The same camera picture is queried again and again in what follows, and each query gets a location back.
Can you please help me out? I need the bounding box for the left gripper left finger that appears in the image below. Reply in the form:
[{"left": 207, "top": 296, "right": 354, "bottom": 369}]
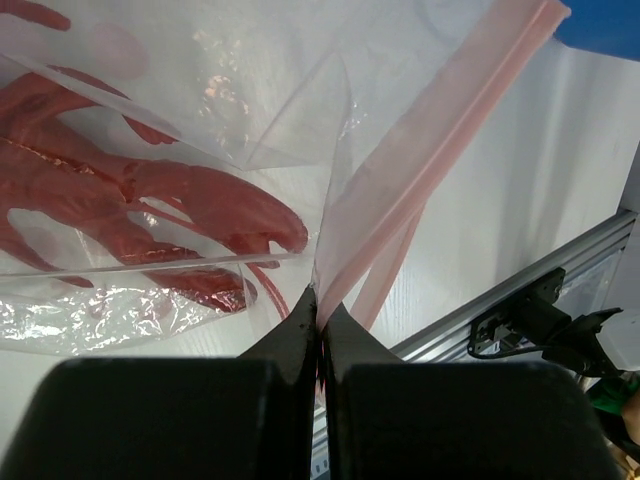
[{"left": 1, "top": 289, "right": 318, "bottom": 479}]

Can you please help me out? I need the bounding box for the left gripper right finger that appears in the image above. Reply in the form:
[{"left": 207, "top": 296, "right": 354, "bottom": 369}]
[{"left": 322, "top": 307, "right": 618, "bottom": 479}]

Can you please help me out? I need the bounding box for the clear zip top bag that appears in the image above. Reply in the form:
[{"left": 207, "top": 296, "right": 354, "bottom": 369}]
[{"left": 1, "top": 1, "right": 570, "bottom": 356}]

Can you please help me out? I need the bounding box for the red toy lobster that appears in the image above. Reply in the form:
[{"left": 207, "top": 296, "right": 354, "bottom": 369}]
[{"left": 0, "top": 0, "right": 311, "bottom": 316}]

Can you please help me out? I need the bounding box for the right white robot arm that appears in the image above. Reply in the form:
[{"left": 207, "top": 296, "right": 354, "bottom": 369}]
[{"left": 542, "top": 308, "right": 639, "bottom": 378}]

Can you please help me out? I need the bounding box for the blue plastic bin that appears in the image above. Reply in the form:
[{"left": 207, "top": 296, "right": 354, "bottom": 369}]
[{"left": 554, "top": 0, "right": 640, "bottom": 62}]

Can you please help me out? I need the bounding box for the aluminium rail frame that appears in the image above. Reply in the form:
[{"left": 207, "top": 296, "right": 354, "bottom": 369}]
[{"left": 319, "top": 212, "right": 635, "bottom": 479}]

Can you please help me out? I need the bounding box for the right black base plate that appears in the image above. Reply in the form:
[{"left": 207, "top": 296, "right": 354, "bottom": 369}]
[{"left": 467, "top": 268, "right": 572, "bottom": 360}]

